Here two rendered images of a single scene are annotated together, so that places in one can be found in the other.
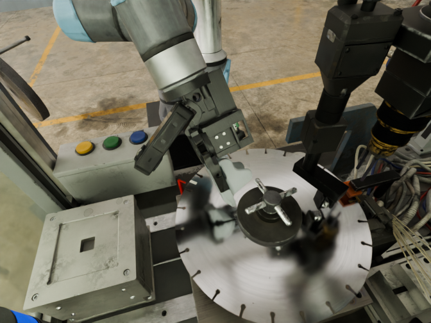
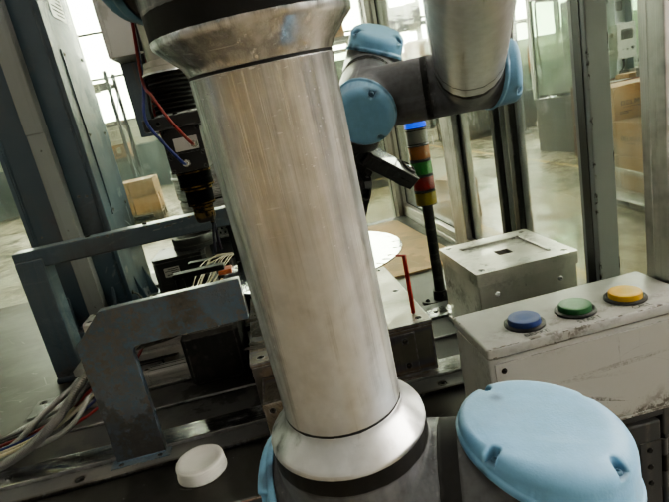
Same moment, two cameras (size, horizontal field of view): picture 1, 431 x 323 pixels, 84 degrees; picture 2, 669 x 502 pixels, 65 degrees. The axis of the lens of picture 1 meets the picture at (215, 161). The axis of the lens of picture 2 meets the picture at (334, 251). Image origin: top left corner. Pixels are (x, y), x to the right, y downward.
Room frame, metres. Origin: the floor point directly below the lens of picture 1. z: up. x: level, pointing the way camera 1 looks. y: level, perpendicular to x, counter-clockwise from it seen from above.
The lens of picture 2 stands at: (1.12, 0.05, 1.21)
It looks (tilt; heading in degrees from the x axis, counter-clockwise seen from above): 15 degrees down; 186
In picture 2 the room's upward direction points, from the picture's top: 12 degrees counter-clockwise
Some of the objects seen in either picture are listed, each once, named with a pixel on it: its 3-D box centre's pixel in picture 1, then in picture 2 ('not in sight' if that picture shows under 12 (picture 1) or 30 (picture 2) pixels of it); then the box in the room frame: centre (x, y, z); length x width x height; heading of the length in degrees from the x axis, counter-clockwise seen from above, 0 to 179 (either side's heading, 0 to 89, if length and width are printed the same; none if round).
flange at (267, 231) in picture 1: (269, 210); not in sight; (0.21, -0.09, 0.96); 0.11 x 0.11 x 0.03
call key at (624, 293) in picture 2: (84, 149); (625, 297); (0.47, 0.34, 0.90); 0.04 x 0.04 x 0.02
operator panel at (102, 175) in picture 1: (121, 165); (572, 357); (0.47, 0.27, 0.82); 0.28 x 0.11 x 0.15; 102
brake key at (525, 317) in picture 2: (138, 138); (524, 323); (0.50, 0.20, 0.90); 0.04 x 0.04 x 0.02
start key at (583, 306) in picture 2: (112, 143); (574, 310); (0.48, 0.27, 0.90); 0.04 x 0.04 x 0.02
